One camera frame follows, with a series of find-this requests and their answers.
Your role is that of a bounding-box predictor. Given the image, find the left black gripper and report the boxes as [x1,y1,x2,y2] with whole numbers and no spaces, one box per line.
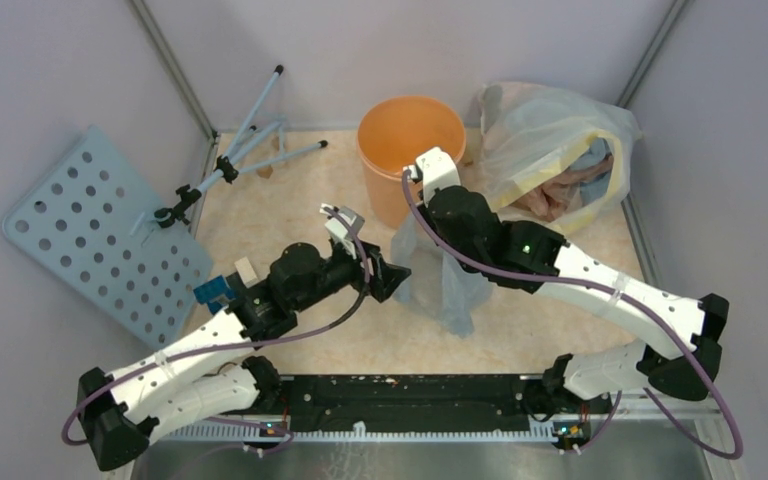
[293,237,411,313]

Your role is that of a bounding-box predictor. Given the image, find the light blue plastic trash bag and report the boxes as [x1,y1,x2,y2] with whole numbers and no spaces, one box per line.
[391,215,492,338]

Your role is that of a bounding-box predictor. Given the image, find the large translucent white trash bag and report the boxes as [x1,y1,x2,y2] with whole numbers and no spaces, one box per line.
[477,81,642,234]

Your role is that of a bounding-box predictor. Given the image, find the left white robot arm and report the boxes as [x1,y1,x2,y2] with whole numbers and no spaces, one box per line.
[77,243,411,472]

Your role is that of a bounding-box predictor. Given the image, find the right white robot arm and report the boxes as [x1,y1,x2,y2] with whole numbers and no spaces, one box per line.
[417,186,729,412]

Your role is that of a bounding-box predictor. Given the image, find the orange plastic trash bin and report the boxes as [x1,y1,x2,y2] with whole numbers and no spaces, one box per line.
[356,95,467,229]

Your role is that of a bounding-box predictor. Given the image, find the pink plastic bags inside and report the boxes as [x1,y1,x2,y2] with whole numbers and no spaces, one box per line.
[514,154,613,222]

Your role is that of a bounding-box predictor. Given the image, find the small wooden cube left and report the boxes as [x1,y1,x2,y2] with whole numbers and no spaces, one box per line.
[234,257,258,287]

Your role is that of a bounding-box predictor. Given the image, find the wooden block by tripod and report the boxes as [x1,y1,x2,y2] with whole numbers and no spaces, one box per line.
[256,165,274,179]

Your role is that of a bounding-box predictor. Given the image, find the blue block holder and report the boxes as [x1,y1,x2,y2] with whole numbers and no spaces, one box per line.
[193,276,236,315]

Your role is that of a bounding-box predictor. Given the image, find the light blue tripod stand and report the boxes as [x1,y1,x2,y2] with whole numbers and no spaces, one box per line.
[152,64,329,229]

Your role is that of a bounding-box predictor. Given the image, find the light blue perforated board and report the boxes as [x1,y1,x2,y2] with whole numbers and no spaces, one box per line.
[2,126,213,350]

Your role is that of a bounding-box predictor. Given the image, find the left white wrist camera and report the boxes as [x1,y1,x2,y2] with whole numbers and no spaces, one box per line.
[319,203,365,260]

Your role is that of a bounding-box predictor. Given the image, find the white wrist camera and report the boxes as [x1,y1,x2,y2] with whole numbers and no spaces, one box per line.
[319,203,365,260]
[404,147,462,202]

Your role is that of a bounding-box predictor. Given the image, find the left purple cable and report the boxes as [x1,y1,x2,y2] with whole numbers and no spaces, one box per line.
[60,206,373,458]

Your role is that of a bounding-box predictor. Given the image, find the purple cable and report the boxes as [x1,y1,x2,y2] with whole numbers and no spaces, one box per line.
[60,206,373,458]
[400,168,745,462]

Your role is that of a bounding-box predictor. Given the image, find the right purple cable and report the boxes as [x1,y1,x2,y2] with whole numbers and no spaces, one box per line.
[400,168,745,462]

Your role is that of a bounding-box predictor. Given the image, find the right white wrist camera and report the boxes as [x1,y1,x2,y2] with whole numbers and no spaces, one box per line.
[404,147,462,202]

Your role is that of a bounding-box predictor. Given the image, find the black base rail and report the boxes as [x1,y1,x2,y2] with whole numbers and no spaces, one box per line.
[261,373,614,435]

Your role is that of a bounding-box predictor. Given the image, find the white toothed cable strip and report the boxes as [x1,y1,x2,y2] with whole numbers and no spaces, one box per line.
[163,422,557,444]

